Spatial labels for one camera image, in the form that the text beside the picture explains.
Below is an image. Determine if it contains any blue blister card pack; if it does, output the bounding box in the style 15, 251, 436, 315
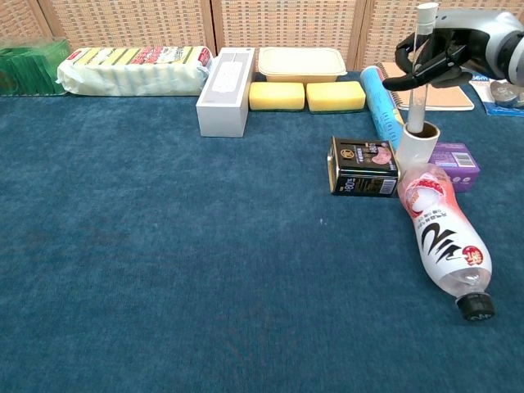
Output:
468, 73, 524, 118

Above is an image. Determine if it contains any woven bamboo folding screen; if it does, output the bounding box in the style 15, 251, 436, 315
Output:
0, 0, 524, 70

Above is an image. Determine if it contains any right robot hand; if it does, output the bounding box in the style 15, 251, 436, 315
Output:
382, 10, 513, 92

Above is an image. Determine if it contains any transparent test tube white cap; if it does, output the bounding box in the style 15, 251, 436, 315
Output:
407, 2, 440, 134

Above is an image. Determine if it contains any yellow sponge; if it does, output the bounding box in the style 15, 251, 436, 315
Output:
248, 81, 306, 112
305, 80, 367, 115

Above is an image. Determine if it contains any wrapped yellow sponge multipack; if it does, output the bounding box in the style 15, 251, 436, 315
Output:
56, 45, 215, 97

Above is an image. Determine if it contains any blue cling film roll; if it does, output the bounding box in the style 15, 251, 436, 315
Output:
359, 65, 405, 151

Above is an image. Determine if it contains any kraft spiral notebook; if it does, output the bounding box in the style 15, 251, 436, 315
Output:
375, 61, 476, 112

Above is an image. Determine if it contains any beige lidded food container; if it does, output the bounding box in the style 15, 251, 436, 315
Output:
257, 47, 348, 85

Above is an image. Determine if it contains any plastic bottle black cap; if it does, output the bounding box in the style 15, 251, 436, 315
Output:
396, 162, 497, 324

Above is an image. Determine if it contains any green sponge pack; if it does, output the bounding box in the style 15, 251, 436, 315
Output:
0, 38, 71, 97

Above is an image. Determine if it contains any white power strip box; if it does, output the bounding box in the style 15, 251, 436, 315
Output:
195, 47, 256, 138

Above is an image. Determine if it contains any blue table cloth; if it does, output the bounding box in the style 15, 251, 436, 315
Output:
0, 67, 524, 393

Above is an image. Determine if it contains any white cardboard roll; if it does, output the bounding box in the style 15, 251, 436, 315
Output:
395, 120, 442, 175

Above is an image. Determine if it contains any black meat tin can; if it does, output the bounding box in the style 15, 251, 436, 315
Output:
326, 135, 401, 197

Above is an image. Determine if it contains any purple cardboard box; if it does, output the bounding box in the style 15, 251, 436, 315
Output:
427, 142, 481, 193

